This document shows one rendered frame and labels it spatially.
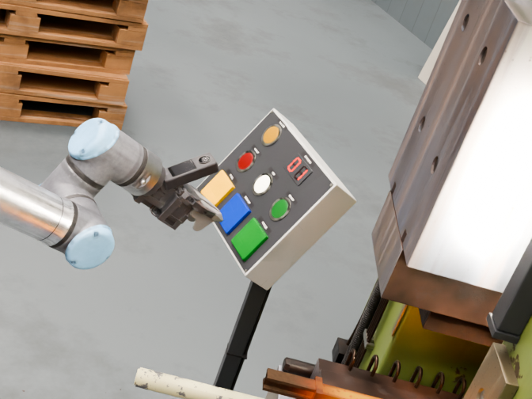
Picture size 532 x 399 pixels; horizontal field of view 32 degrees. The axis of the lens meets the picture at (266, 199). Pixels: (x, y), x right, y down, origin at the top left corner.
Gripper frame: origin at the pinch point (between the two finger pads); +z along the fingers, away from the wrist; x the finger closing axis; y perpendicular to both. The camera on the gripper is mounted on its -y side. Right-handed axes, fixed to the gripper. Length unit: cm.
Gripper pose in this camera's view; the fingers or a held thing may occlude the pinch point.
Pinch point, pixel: (220, 214)
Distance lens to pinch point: 197.8
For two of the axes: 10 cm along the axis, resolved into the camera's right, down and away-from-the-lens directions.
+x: 3.9, 5.5, -7.4
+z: 6.1, 4.5, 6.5
